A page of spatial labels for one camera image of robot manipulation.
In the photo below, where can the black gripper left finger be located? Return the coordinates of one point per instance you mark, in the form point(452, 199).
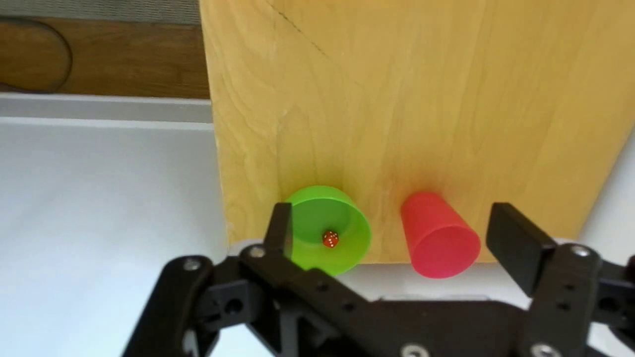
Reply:
point(279, 231)

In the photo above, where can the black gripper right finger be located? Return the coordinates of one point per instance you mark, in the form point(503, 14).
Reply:
point(523, 241)

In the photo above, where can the green plastic bowl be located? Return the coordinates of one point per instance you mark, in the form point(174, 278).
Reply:
point(315, 215)

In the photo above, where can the large wooden chest of drawers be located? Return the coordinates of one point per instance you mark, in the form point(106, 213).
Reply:
point(430, 100)

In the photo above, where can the small red berry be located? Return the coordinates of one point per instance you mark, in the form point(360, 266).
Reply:
point(331, 239)

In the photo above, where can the red plastic cup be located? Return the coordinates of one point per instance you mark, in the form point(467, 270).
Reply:
point(440, 241)

